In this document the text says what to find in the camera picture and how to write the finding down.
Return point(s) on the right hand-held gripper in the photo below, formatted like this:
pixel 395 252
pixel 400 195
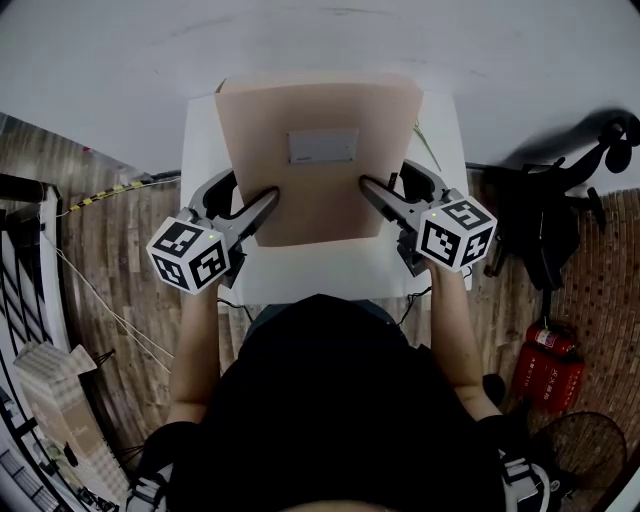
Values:
pixel 455 235

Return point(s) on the person's striped shoe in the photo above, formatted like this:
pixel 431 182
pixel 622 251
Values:
pixel 525 485
pixel 150 490

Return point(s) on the checkered cardboard box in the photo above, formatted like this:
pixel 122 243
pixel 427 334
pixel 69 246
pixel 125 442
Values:
pixel 65 400

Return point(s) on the red extinguisher box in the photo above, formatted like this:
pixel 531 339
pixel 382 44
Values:
pixel 547 382

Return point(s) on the person's right striped shoe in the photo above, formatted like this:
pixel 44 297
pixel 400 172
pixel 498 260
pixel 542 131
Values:
pixel 525 485

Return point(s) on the person's right forearm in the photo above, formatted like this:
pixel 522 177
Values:
pixel 455 330

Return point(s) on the artificial flower sprig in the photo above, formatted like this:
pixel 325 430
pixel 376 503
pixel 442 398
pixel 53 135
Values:
pixel 429 147

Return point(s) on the yellow black striped tape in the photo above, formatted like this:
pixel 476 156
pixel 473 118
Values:
pixel 105 192

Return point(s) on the red fire extinguisher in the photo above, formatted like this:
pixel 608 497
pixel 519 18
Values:
pixel 550 340

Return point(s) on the person's left forearm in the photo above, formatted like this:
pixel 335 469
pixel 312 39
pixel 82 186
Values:
pixel 195 350

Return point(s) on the person's black shirt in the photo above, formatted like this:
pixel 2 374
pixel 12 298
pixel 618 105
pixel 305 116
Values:
pixel 340 410

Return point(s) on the black office chair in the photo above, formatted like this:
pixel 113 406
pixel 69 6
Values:
pixel 545 220

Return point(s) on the black metal rack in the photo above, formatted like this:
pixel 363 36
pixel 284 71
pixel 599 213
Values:
pixel 25 260

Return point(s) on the person's left striped shoe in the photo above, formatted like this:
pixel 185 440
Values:
pixel 150 490

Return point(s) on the black floor fan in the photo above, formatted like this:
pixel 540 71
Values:
pixel 582 450

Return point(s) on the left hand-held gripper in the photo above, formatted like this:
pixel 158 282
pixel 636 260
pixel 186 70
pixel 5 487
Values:
pixel 187 255

